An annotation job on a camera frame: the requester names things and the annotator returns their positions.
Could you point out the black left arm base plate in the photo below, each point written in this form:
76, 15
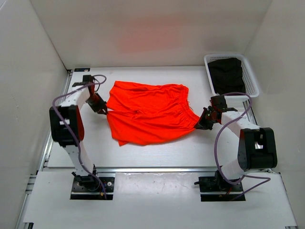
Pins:
88, 188

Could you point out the orange shorts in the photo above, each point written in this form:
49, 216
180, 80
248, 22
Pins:
145, 114

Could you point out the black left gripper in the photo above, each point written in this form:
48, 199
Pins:
102, 106

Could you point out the black corner label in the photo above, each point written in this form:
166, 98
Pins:
81, 69

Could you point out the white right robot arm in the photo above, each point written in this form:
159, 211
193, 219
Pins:
256, 147

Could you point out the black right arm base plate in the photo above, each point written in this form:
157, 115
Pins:
213, 190

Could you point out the white plastic basket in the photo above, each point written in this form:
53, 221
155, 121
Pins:
248, 75

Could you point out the black folded shorts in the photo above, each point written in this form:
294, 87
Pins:
227, 76

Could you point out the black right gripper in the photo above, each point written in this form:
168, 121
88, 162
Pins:
202, 125

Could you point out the aluminium table edge rail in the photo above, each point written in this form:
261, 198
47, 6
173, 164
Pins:
193, 152

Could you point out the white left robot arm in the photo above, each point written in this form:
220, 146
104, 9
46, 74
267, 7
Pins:
67, 127

